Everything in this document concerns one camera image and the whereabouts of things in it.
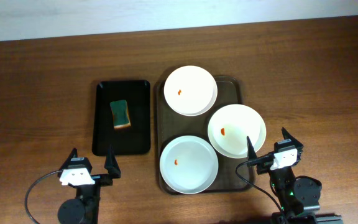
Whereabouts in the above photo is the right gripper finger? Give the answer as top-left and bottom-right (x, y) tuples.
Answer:
(282, 127), (303, 147)
(247, 136), (257, 161)

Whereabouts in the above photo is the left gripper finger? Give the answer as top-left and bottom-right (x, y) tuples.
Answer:
(59, 148), (78, 170)
(104, 145), (121, 179)

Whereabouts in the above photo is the white plate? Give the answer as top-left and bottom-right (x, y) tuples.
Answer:
(163, 65), (218, 116)
(208, 104), (267, 159)
(159, 136), (219, 194)

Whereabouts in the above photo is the green yellow sponge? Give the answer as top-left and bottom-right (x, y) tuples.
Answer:
(109, 100), (131, 129)

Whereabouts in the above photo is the white plate bottom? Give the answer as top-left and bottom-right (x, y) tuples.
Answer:
(159, 136), (219, 194)

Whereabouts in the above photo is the white plate top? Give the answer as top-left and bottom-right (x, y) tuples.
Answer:
(163, 65), (218, 116)

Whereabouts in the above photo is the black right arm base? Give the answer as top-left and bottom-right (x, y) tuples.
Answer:
(268, 213), (344, 224)

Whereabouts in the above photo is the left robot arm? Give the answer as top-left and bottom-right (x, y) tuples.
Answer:
(58, 147), (121, 224)

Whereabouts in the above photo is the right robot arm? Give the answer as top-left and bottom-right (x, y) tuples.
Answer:
(244, 128), (322, 223)

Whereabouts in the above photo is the brown plastic serving tray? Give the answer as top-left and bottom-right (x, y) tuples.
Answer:
(154, 75), (251, 194)

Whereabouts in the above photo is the black rectangular tray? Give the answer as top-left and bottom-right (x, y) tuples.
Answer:
(92, 80), (151, 156)

